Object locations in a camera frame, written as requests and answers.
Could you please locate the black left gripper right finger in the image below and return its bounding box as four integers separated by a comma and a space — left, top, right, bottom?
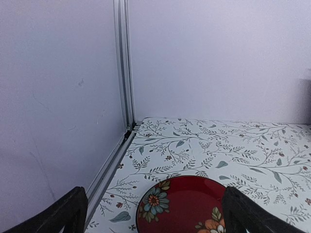
222, 186, 302, 233

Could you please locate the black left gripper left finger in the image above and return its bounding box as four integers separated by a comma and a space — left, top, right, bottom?
6, 186, 88, 233

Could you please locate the left aluminium frame post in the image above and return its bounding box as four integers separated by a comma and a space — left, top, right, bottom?
85, 0, 136, 232

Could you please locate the red floral plate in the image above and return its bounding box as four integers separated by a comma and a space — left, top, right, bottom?
136, 176, 226, 233

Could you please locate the black poker chip case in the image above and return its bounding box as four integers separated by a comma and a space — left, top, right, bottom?
298, 78, 311, 124

